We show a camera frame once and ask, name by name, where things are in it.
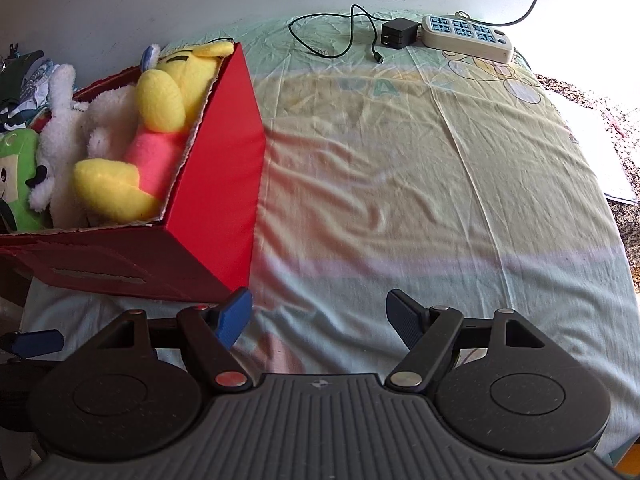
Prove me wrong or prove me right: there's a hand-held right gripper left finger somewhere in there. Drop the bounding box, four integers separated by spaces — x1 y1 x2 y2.
92 287 255 392

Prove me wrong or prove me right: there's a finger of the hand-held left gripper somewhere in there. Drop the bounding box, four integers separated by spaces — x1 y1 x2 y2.
0 329 65 361
0 361 51 433

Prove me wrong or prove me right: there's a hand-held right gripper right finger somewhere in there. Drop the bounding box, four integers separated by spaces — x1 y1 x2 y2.
385 288 547 392

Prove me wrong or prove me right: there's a red cardboard box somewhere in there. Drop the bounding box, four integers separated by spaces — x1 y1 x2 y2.
0 41 267 303

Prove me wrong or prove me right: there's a large green plush toy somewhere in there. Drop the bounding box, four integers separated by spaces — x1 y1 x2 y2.
0 129 51 233

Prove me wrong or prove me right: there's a white fluffy plush toy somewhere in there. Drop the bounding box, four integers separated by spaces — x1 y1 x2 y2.
27 62 93 228

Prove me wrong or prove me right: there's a yellow plush bear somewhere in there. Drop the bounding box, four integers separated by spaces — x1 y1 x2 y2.
72 41 236 223

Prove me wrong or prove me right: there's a white paper sheet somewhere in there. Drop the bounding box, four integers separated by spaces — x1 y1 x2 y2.
542 90 638 206

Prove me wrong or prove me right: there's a speckled brown blanket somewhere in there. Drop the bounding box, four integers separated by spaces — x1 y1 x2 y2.
515 47 640 291

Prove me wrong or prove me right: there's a black usb charger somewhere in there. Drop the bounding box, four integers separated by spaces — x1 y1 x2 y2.
381 17 423 51

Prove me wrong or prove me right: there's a white power strip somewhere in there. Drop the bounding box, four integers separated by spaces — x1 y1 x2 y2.
417 14 515 65

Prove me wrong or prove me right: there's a black usb cable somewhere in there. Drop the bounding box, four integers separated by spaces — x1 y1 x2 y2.
287 4 386 65

